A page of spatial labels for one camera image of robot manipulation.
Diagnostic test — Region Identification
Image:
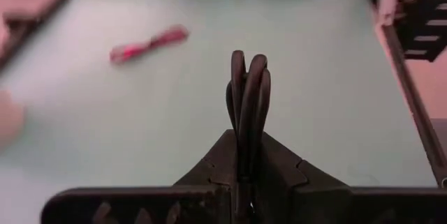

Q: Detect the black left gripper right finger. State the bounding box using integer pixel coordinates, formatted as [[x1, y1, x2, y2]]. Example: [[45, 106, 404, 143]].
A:
[[256, 132, 447, 224]]

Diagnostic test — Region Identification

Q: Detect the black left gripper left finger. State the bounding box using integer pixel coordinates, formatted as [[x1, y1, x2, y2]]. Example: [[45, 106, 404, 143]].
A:
[[41, 129, 240, 224]]

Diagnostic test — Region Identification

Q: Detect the black USB-C cable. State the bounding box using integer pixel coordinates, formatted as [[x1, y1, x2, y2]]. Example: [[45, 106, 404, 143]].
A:
[[225, 50, 272, 186]]

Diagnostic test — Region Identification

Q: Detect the green table mat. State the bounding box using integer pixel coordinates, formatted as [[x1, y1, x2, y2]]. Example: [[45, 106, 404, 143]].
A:
[[0, 0, 439, 224]]

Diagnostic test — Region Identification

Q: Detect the black rack with white labels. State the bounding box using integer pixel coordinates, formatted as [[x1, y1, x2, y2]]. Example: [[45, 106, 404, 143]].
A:
[[396, 0, 447, 63]]

